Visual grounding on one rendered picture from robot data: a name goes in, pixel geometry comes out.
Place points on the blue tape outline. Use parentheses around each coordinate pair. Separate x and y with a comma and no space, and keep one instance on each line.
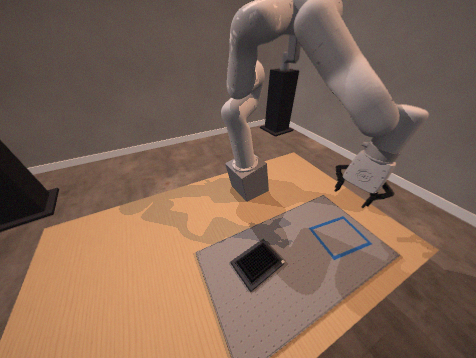
(346,252)

